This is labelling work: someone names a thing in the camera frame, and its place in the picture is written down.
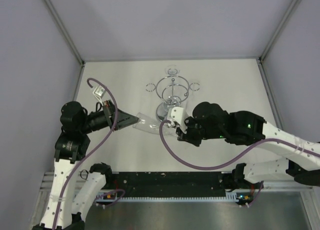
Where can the round wine glass back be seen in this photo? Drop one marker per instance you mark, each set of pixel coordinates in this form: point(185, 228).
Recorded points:
point(172, 70)

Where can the left aluminium frame post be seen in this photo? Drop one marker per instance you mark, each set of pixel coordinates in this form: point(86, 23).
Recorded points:
point(63, 31)

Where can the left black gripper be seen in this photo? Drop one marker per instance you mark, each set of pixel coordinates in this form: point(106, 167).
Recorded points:
point(127, 119)

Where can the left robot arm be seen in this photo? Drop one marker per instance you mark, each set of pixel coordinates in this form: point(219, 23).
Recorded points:
point(66, 209)

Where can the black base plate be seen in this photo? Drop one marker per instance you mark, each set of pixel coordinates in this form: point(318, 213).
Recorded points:
point(172, 184)

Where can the white toothed cable duct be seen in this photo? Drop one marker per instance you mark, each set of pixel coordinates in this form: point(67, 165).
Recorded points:
point(233, 197)

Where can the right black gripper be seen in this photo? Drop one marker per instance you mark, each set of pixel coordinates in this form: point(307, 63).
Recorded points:
point(183, 136)

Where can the ribbed champagne flute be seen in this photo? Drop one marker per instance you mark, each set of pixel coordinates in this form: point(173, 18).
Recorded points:
point(152, 126)
point(150, 87)

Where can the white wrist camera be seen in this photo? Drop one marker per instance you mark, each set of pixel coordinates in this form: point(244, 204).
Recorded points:
point(98, 92)
point(176, 117)

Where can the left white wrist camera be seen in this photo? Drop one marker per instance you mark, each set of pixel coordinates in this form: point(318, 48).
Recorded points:
point(98, 92)

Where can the aluminium frame post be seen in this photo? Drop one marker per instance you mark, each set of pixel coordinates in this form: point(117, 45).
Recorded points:
point(290, 10)
point(63, 31)

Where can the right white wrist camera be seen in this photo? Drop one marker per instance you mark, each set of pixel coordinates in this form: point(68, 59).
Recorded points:
point(176, 117)

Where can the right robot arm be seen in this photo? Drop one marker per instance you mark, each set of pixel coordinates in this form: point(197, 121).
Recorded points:
point(299, 158)

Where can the chrome wine glass rack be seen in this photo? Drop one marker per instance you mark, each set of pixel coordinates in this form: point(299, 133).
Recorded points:
point(173, 90)

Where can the right aluminium frame post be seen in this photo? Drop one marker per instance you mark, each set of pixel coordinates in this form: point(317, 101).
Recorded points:
point(290, 10)

